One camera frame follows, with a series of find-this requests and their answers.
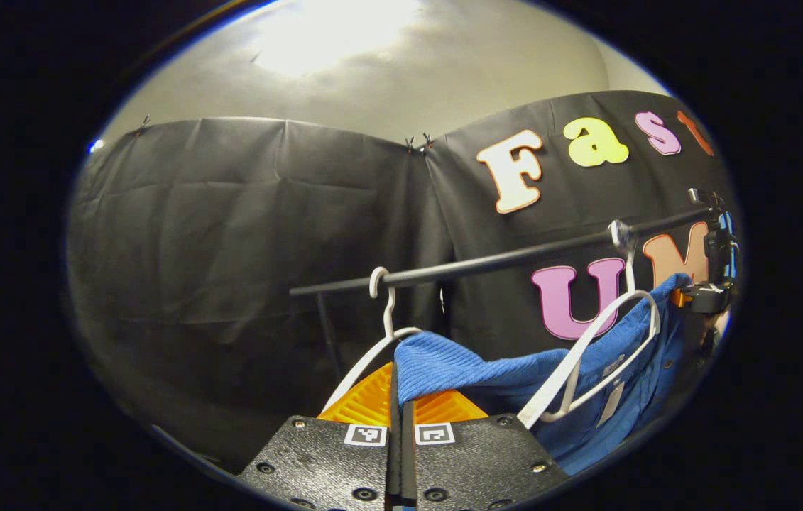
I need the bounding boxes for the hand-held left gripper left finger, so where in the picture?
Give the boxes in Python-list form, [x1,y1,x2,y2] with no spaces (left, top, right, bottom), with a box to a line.
[238,362,402,511]

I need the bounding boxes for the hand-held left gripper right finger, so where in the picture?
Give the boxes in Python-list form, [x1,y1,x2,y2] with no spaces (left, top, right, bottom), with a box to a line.
[401,389,571,511]

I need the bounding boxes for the blue corduroy shirt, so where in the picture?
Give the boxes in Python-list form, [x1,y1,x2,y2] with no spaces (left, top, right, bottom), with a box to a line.
[394,273,693,476]

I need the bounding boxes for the white hanger with clear hook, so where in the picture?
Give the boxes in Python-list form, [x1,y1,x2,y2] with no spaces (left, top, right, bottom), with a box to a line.
[518,220,661,431]

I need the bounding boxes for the white empty clothes hanger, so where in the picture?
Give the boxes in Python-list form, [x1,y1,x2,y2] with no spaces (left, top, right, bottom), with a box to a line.
[321,266,423,414]

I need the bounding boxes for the black clothes rack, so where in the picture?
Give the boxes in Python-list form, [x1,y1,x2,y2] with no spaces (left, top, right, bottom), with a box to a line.
[290,206,720,380]

